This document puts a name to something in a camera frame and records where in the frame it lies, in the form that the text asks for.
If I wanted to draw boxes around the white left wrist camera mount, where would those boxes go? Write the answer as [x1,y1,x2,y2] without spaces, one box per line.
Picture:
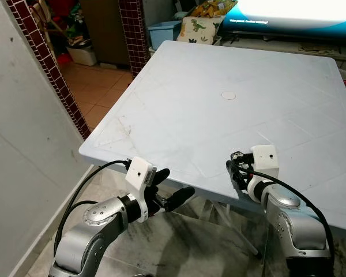
[126,156,157,223]

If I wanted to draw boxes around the colourful hanging clothes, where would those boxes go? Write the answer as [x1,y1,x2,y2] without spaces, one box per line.
[49,0,96,47]

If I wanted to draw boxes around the white plastic table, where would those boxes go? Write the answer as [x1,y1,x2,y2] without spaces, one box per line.
[79,39,346,257]

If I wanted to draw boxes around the grey television bench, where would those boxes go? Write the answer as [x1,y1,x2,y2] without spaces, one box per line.
[213,29,346,73]

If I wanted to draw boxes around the brown wooden cabinet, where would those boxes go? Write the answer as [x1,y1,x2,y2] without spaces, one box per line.
[81,0,130,65]

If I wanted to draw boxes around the bright television screen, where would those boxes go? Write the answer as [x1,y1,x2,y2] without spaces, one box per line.
[221,0,346,32]

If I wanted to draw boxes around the light wooden stand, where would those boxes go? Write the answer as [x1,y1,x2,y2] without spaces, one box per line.
[32,0,64,41]

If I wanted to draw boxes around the yellow patterned cushion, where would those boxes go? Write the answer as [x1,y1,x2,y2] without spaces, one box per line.
[187,0,238,19]

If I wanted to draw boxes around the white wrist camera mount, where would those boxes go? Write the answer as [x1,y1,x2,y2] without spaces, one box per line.
[245,145,279,200]
[126,156,157,223]

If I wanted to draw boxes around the cream dinosaur print pillow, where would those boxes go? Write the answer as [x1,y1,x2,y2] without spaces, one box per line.
[178,16,224,46]

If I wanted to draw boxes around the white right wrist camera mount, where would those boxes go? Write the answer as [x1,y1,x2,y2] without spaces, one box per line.
[245,145,279,200]

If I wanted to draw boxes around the white plastic bin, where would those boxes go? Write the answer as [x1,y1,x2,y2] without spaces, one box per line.
[66,45,99,66]

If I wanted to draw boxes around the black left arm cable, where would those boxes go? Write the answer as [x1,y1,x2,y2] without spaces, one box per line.
[53,160,130,257]

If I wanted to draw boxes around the light blue plastic bin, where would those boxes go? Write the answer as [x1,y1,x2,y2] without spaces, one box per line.
[147,21,182,50]

